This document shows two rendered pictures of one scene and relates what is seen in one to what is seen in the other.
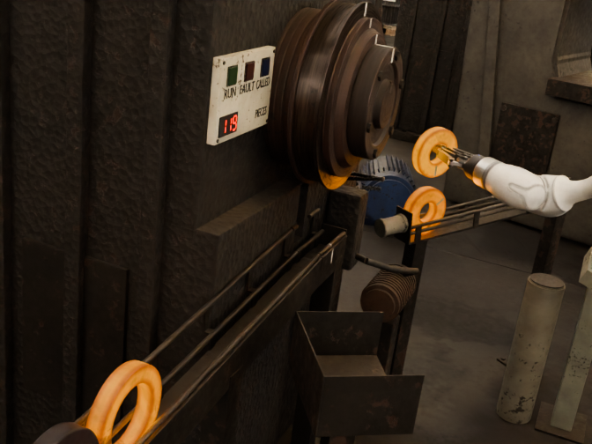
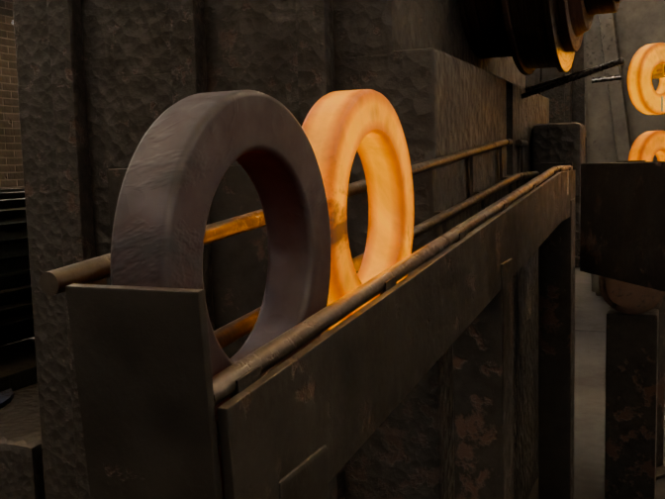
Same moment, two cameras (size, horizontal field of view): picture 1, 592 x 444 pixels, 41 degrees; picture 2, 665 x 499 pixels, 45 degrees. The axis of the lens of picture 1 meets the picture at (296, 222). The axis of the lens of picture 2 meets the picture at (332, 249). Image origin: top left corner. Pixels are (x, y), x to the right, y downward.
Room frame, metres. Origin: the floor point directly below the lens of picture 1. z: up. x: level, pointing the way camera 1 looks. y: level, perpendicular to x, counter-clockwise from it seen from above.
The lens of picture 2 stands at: (0.52, 0.24, 0.73)
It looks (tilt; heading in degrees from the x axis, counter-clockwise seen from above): 6 degrees down; 3
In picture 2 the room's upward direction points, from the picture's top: 2 degrees counter-clockwise
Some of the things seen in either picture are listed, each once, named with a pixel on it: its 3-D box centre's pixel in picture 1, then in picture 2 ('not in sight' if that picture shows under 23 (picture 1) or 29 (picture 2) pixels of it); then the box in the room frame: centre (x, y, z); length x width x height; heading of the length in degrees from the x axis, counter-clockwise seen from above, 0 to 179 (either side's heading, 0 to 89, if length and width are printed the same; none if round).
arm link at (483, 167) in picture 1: (489, 173); not in sight; (2.18, -0.53, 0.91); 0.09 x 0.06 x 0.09; 125
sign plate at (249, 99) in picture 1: (242, 92); not in sight; (1.70, 0.15, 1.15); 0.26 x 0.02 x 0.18; 159
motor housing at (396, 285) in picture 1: (379, 348); (632, 369); (2.24, -0.31, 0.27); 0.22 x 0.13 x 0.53; 159
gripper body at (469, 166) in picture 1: (471, 165); not in sight; (2.24, -0.49, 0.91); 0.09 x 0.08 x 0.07; 35
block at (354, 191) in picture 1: (343, 226); (556, 181); (2.21, -0.14, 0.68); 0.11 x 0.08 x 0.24; 69
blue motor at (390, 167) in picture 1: (385, 188); not in sight; (4.23, -0.48, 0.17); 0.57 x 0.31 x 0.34; 179
